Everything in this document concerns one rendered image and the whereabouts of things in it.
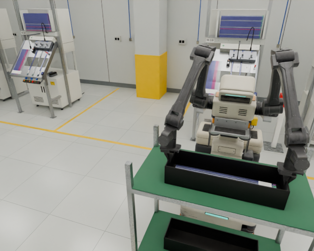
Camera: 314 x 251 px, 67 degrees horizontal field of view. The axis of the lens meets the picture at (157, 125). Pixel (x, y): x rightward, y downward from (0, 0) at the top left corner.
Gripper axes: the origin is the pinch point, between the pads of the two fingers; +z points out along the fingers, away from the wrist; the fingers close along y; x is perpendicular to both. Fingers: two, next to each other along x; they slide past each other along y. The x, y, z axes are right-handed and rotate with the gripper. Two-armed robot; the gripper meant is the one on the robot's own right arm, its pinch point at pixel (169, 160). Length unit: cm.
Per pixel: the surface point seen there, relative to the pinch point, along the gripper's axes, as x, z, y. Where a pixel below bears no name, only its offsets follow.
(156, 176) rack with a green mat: -4.4, 8.9, -6.2
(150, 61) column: 341, 19, -137
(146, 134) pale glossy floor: 196, 101, -90
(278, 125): 214, 63, 90
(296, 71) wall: 396, 29, 132
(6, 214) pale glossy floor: 7, 105, -161
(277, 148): 214, 98, 96
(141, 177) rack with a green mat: -7.8, 9.0, -13.7
